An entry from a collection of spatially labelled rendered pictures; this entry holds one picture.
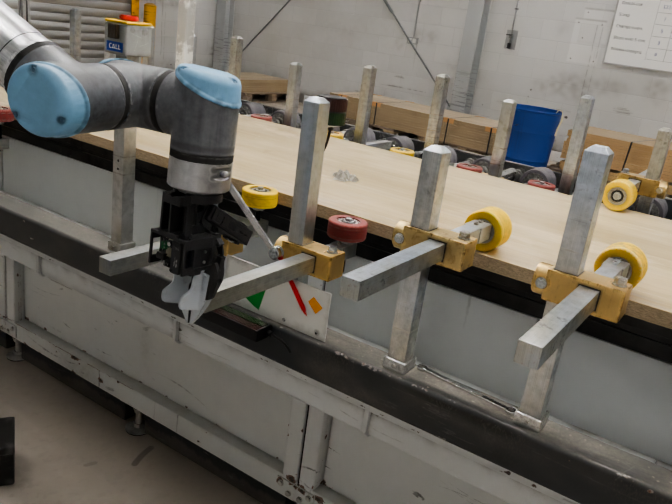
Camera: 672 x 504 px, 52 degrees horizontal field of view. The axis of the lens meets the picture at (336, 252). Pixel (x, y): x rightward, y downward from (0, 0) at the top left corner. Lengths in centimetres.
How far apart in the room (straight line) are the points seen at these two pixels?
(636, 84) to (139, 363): 705
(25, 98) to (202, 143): 22
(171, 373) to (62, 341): 51
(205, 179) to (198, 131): 7
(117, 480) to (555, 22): 754
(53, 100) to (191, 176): 20
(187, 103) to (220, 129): 5
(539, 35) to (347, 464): 746
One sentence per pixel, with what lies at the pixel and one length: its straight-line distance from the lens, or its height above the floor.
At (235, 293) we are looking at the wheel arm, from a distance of 112.
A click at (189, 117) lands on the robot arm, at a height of 114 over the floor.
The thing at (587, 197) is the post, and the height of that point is 109.
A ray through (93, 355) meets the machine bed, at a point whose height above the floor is 18.
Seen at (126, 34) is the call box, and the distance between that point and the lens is 156.
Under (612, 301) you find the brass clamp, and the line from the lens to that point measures 108.
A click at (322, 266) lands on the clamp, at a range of 128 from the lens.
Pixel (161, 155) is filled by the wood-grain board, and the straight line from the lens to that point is 181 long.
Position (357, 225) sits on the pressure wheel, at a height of 91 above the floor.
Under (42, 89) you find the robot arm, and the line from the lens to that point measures 91.
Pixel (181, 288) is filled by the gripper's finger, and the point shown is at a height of 87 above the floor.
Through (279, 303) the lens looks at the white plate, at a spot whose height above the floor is 74.
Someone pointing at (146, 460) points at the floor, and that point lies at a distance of 217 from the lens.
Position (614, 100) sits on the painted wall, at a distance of 848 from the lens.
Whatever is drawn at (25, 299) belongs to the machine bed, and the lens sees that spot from 258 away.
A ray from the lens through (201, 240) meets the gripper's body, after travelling 99.
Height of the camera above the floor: 129
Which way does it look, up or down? 19 degrees down
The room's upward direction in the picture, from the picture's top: 8 degrees clockwise
